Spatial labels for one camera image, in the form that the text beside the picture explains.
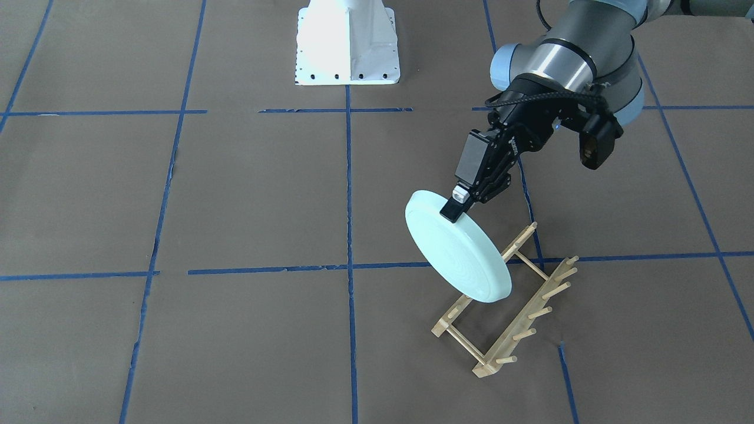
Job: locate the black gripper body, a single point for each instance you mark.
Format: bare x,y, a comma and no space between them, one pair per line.
526,131

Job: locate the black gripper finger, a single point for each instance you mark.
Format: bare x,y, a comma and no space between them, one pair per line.
469,173
494,173

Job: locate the mint green plate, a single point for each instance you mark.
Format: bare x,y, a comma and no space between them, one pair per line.
460,252

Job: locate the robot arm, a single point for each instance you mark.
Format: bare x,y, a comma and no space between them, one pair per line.
582,74

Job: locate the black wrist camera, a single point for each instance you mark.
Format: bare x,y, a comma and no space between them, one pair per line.
597,139

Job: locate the white camera mast with base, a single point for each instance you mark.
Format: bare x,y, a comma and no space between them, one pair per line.
346,42

